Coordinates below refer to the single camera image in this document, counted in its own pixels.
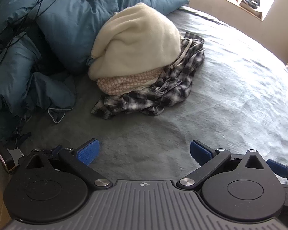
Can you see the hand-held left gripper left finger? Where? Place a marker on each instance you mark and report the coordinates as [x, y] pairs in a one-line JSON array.
[[88, 152]]

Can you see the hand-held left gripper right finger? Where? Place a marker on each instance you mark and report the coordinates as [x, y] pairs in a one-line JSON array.
[[199, 151]]

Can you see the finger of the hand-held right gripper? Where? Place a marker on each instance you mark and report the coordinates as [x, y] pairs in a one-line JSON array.
[[277, 167]]

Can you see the black white plaid pants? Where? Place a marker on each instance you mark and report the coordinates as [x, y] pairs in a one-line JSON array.
[[177, 76]]

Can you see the pink patterned garment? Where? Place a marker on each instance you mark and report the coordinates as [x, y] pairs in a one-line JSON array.
[[124, 83]]

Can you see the black electronic device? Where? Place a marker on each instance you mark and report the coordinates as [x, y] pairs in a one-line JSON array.
[[8, 158]]

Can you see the white garment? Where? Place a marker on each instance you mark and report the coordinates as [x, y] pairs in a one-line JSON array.
[[148, 82]]

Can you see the teal duvet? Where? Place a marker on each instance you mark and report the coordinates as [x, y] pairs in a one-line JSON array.
[[14, 64]]

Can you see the cream fleece blanket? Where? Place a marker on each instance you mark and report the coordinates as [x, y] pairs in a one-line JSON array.
[[139, 40]]

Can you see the black crumpled object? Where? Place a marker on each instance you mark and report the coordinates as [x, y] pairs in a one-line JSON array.
[[250, 0]]

